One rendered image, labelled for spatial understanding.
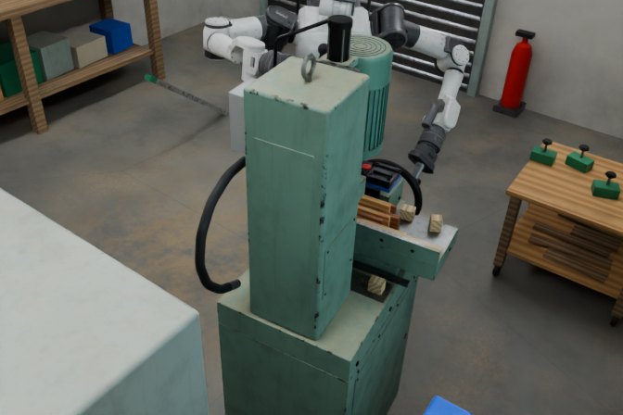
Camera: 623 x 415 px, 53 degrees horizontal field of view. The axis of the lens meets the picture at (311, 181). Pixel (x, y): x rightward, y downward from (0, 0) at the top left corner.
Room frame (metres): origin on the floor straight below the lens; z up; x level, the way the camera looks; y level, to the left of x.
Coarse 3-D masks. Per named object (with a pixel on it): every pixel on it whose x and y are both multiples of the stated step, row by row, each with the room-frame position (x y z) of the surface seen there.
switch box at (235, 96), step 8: (248, 80) 1.39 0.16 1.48; (240, 88) 1.34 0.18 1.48; (232, 96) 1.32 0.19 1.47; (240, 96) 1.31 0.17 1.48; (232, 104) 1.32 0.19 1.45; (240, 104) 1.31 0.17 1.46; (232, 112) 1.32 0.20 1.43; (240, 112) 1.31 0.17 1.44; (232, 120) 1.32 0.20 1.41; (240, 120) 1.31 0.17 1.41; (232, 128) 1.32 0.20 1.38; (240, 128) 1.31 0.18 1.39; (232, 136) 1.32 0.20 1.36; (240, 136) 1.31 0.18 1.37; (232, 144) 1.32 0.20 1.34; (240, 144) 1.31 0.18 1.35; (240, 152) 1.31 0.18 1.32
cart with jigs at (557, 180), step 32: (544, 160) 2.57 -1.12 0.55; (576, 160) 2.54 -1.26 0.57; (608, 160) 2.63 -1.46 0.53; (512, 192) 2.33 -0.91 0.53; (544, 192) 2.33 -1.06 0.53; (576, 192) 2.34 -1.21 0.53; (608, 192) 2.30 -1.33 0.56; (512, 224) 2.32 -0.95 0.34; (544, 224) 2.52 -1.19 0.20; (576, 224) 2.53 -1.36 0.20; (608, 224) 2.11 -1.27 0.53; (544, 256) 2.28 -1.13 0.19; (576, 256) 2.29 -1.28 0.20; (608, 256) 2.29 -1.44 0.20; (608, 288) 2.09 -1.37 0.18
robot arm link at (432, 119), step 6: (432, 108) 2.07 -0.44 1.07; (438, 108) 2.08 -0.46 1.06; (426, 114) 2.06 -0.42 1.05; (432, 114) 2.05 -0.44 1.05; (438, 114) 2.08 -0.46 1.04; (426, 120) 2.03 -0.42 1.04; (432, 120) 2.04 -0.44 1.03; (438, 120) 2.04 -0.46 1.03; (426, 126) 2.03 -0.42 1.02; (432, 126) 2.02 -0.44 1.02; (438, 126) 2.03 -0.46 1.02; (438, 132) 2.00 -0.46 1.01; (444, 132) 2.01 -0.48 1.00; (444, 138) 2.00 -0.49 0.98
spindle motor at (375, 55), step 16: (352, 48) 1.55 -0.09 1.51; (368, 48) 1.56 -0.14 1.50; (384, 48) 1.56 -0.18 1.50; (368, 64) 1.49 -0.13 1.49; (384, 64) 1.51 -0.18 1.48; (384, 80) 1.51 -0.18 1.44; (368, 96) 1.49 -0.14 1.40; (384, 96) 1.53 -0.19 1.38; (368, 112) 1.49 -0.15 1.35; (384, 112) 1.53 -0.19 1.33; (368, 128) 1.50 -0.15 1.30; (384, 128) 1.56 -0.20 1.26; (368, 144) 1.50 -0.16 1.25
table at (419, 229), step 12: (408, 228) 1.56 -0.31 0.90; (420, 228) 1.57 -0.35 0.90; (444, 228) 1.57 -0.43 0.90; (360, 240) 1.50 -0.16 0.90; (432, 240) 1.51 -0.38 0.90; (444, 240) 1.51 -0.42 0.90; (360, 252) 1.50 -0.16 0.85; (372, 252) 1.48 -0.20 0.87; (384, 252) 1.46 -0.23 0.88; (396, 252) 1.45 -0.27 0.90; (444, 252) 1.45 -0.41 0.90; (396, 264) 1.44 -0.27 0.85; (408, 264) 1.43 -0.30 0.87; (420, 264) 1.41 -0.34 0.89; (432, 276) 1.39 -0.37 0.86
